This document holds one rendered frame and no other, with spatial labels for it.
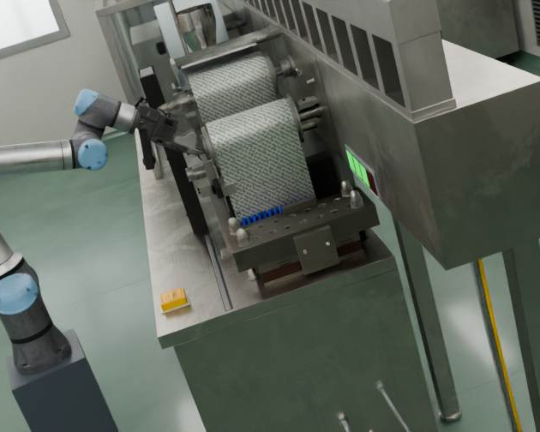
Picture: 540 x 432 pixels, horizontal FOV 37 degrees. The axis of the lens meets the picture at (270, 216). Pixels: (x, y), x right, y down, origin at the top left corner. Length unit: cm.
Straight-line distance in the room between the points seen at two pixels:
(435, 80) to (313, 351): 102
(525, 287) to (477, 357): 158
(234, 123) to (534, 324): 98
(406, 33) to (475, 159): 26
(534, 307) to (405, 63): 62
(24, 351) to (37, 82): 581
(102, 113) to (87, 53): 561
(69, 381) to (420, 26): 132
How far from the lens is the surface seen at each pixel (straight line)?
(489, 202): 156
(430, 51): 145
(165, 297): 230
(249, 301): 217
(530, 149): 156
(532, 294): 176
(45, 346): 223
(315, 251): 217
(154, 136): 225
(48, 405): 227
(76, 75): 786
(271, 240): 215
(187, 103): 251
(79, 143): 212
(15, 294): 218
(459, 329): 348
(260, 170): 229
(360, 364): 231
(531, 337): 181
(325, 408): 236
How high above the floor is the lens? 191
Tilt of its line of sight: 22 degrees down
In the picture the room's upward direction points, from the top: 17 degrees counter-clockwise
